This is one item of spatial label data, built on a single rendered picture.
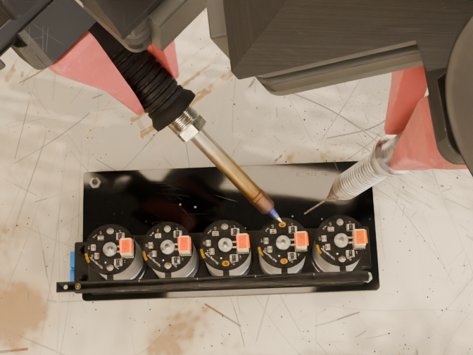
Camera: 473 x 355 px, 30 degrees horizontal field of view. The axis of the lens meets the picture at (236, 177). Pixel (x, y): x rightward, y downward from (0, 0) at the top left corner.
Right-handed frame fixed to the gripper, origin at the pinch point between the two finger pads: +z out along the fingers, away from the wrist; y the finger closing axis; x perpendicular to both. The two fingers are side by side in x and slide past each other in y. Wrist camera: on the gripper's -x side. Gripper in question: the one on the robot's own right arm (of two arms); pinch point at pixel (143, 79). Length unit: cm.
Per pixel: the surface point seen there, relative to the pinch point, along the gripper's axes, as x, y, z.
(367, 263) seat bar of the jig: -7.3, 2.1, 13.5
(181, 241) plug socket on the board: -3.5, -4.0, 5.8
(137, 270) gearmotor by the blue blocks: -0.8, -6.4, 8.0
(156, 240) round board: -2.2, -4.8, 5.9
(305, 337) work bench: -6.4, -2.8, 15.3
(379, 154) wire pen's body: -12.9, 2.5, -0.5
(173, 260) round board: -3.5, -5.0, 6.4
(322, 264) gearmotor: -7.2, 0.1, 10.5
